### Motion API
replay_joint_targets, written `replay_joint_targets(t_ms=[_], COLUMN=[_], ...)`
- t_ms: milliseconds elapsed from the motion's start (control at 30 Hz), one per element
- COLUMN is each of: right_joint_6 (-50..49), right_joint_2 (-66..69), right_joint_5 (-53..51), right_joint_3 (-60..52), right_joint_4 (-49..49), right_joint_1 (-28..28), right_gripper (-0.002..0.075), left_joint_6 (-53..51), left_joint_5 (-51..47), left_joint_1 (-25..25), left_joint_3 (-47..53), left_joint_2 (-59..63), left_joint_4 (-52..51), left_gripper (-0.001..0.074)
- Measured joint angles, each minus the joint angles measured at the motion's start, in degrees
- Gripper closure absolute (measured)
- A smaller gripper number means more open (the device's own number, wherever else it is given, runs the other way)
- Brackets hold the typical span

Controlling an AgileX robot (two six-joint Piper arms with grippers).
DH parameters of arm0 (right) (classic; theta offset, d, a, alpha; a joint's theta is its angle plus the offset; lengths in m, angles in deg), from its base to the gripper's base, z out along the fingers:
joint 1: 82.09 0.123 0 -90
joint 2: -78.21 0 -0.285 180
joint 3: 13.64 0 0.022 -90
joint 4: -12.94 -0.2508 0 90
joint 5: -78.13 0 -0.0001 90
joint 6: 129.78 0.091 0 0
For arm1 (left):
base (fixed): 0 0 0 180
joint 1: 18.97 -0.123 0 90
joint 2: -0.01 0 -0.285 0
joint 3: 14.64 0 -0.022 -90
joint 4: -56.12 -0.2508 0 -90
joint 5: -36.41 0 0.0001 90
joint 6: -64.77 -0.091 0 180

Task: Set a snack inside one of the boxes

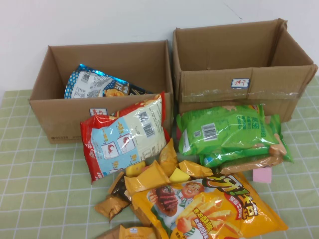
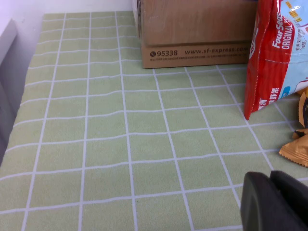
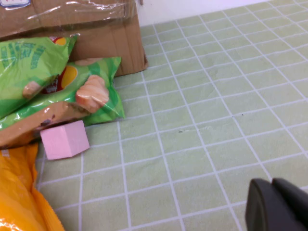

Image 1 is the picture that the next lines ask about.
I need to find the gold brown snack packet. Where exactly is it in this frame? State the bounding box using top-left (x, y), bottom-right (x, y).
top-left (94, 194), bottom-right (132, 223)

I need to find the large yellow fries snack bag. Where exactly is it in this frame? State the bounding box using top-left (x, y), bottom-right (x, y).
top-left (131, 173), bottom-right (289, 239)

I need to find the yellow cheese cracker packet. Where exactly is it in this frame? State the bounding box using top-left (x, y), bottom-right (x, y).
top-left (118, 224), bottom-right (162, 239)

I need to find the small yellow snack packet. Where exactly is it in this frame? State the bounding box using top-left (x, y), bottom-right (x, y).
top-left (124, 160), bottom-right (172, 194)
top-left (178, 160), bottom-right (214, 181)
top-left (159, 138), bottom-right (179, 176)

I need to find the green snack bag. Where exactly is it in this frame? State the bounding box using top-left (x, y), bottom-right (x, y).
top-left (199, 113), bottom-right (295, 172)
top-left (176, 104), bottom-right (285, 157)

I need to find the red shrimp cracker bag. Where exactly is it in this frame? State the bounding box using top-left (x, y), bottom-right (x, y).
top-left (79, 91), bottom-right (171, 185)

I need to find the yellow sponge block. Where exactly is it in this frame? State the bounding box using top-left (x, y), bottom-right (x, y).
top-left (169, 168), bottom-right (191, 184)

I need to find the taped brown cardboard box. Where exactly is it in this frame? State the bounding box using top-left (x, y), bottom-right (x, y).
top-left (171, 17), bottom-right (319, 123)

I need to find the white blue label sticker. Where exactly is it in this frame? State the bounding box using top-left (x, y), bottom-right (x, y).
top-left (231, 77), bottom-right (250, 89)
top-left (89, 107), bottom-right (108, 117)

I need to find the dark brown pastry packet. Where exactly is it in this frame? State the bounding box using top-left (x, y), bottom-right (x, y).
top-left (107, 171), bottom-right (133, 202)

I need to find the blue chips bag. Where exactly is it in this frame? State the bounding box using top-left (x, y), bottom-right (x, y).
top-left (63, 64), bottom-right (154, 100)

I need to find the long brown biscuit pack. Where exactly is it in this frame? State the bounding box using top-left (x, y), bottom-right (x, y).
top-left (216, 154), bottom-right (285, 176)

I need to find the printed brown cardboard box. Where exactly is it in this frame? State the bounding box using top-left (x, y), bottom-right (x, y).
top-left (28, 39), bottom-right (174, 144)

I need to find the pink paper note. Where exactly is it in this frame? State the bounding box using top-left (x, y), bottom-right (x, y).
top-left (252, 167), bottom-right (273, 184)

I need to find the green checked tablecloth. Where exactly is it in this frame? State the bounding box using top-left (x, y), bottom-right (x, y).
top-left (0, 74), bottom-right (319, 239)

